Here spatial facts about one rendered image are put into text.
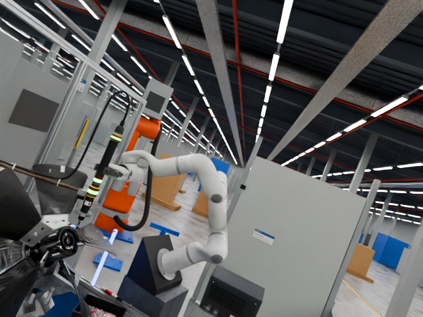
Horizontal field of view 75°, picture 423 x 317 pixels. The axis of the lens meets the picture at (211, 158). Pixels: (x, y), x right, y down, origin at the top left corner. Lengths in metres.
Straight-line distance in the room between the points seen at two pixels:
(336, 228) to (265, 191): 0.73
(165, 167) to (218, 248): 0.53
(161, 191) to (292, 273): 6.86
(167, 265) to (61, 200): 0.75
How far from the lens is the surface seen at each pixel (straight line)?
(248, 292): 1.44
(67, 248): 1.23
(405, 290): 7.44
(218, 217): 1.49
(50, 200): 1.34
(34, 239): 1.24
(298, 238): 2.89
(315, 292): 3.01
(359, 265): 13.33
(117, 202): 5.12
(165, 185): 9.24
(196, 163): 1.33
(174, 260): 1.74
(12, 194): 1.14
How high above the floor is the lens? 1.69
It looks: 2 degrees up
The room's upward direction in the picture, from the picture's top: 23 degrees clockwise
